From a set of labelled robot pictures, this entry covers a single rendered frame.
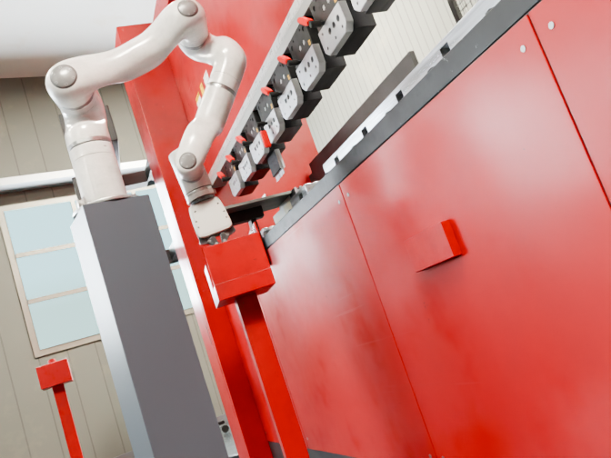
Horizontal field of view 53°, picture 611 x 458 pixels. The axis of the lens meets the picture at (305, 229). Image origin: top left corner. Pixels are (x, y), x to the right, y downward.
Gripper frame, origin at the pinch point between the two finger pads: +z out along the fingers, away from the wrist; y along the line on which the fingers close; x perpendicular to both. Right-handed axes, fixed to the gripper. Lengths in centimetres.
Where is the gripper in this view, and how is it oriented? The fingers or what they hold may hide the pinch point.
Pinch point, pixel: (224, 251)
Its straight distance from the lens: 172.3
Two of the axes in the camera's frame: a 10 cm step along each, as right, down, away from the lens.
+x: 1.8, -2.3, -9.6
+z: 4.0, 9.1, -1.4
